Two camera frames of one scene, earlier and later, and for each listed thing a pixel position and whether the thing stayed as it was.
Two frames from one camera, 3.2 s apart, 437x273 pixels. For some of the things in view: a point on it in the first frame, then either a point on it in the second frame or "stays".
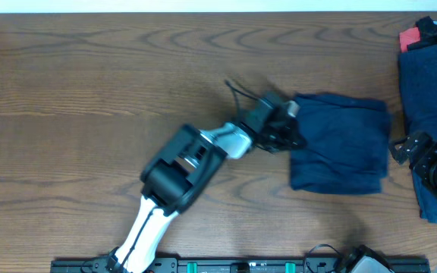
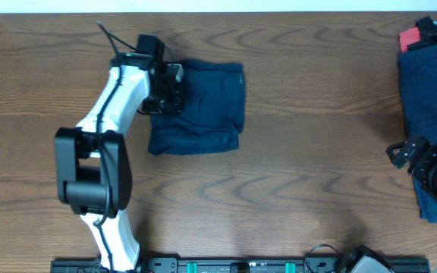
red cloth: [409, 36] stays
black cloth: [433, 31] stays
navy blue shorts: [347, 146] → [213, 114]
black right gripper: [416, 148] stays
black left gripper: [284, 129] → [169, 92]
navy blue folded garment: [431, 86] stays
